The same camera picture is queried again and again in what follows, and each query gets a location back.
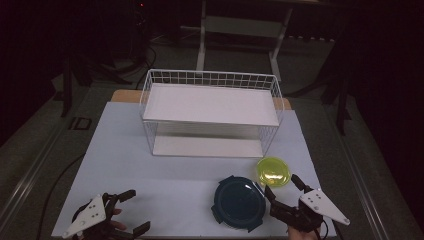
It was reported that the black stand leg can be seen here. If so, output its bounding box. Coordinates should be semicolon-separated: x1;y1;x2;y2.
321;66;353;136

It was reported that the light blue table mat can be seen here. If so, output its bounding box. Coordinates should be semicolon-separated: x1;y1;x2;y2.
51;101;338;238

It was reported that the white metal stand frame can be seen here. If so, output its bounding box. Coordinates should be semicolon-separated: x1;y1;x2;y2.
195;0;294;82

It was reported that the person's right hand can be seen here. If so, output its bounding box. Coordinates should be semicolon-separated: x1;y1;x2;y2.
287;227;323;240

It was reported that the dark blue lidded glass container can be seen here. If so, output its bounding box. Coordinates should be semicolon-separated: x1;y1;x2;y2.
210;175;268;233

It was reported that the yellow-green plastic bowl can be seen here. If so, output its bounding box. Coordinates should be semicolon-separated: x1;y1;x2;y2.
255;156;292;188

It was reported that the bundle of black cables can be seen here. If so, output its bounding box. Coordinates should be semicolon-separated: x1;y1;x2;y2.
131;39;158;89

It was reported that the white wire shelf rack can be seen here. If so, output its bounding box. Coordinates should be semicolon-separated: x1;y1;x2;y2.
139;68;285;159

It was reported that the right hand-held gripper cable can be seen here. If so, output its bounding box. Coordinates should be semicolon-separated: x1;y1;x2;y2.
319;219;330;240

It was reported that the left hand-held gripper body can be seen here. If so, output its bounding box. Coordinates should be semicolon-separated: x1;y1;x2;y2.
63;192;136;240

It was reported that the black floor cable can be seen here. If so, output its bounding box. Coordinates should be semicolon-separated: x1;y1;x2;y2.
35;153;86;240

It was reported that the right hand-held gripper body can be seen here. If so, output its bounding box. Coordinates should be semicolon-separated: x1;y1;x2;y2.
269;188;351;233

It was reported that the black rectangular floor frame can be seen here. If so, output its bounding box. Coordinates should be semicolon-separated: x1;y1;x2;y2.
68;116;93;131

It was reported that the person's left hand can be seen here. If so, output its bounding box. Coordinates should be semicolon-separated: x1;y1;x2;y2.
108;208;128;232

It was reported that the grey metal floor rail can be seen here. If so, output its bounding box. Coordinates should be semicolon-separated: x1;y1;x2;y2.
0;124;66;229
333;131;393;240

